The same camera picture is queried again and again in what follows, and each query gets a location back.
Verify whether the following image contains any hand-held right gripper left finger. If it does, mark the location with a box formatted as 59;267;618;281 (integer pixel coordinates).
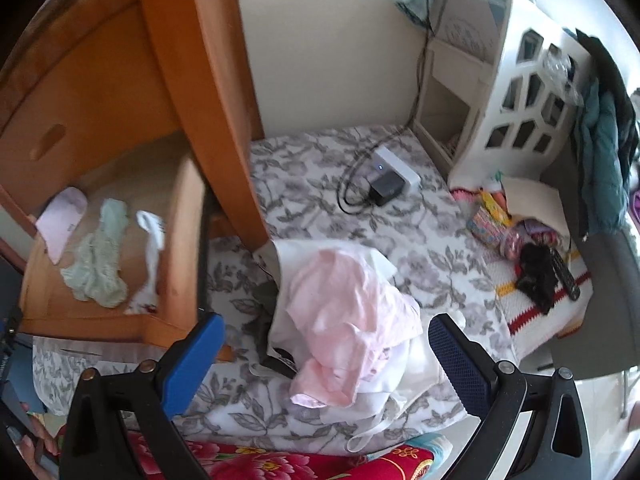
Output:
59;312;226;480

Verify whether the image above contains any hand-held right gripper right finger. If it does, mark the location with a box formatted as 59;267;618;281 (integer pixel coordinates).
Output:
427;312;586;480

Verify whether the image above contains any large white cloth garment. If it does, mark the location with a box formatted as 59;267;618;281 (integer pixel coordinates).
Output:
260;240;471;453

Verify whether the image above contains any grey cloth garment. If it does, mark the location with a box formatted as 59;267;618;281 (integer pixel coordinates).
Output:
250;280;282;361

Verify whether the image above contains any white sock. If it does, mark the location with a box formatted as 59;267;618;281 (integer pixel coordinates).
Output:
125;210;166;313

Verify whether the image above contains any black lace underwear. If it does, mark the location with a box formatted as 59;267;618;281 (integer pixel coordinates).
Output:
515;242;561;308

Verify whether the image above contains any wooden drawer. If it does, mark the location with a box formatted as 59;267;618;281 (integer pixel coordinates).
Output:
0;0;186;211
20;150;236;366

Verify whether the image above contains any cream patterned cloth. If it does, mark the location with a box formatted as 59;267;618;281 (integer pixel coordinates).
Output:
60;198;130;309

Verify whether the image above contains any pale pink underwear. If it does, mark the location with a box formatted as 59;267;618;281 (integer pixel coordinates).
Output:
287;249;423;408

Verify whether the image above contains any pink sock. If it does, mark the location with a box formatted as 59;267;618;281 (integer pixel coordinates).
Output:
35;186;89;266

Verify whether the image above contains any closed wooden drawer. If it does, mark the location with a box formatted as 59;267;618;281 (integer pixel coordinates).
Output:
0;0;186;211

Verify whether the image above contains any person's left hand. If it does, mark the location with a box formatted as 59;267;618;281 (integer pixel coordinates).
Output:
17;402;61;478

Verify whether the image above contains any striped crochet blanket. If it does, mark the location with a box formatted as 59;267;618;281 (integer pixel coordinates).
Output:
485;250;591;346

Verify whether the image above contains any red floral blanket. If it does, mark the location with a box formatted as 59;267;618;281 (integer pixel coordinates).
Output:
125;430;436;480

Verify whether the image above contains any black remote control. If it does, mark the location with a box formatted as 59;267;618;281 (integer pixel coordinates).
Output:
547;247;582;301

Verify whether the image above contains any colourful packet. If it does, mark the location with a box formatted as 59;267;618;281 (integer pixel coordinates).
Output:
467;187;513;256

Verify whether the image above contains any grey chair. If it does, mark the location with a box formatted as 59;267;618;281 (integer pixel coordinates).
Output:
550;220;640;381

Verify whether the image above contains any beige paper sheet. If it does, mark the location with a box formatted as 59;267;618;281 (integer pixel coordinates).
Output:
500;175;571;231

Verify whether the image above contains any black charger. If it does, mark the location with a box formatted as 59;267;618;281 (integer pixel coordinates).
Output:
369;172;405;207

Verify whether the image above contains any white power adapter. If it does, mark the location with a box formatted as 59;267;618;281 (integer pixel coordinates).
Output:
372;146;422;191

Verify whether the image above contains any grey floral bedsheet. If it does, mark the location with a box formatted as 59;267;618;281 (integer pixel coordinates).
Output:
32;125;526;456

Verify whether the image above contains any teal garment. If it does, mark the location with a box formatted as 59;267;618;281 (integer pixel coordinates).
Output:
575;75;633;236

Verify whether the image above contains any white laundry basket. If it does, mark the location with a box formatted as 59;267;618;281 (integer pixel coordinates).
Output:
447;0;586;193

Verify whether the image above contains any wooden nightstand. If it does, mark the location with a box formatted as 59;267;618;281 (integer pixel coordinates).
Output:
0;0;271;361

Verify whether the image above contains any clear plastic bag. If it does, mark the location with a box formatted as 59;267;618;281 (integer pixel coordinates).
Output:
542;42;583;106

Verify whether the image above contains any black garment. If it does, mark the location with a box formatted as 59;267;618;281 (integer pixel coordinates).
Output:
575;27;640;161

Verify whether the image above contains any black cable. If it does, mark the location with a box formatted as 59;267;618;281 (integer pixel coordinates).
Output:
337;25;436;213

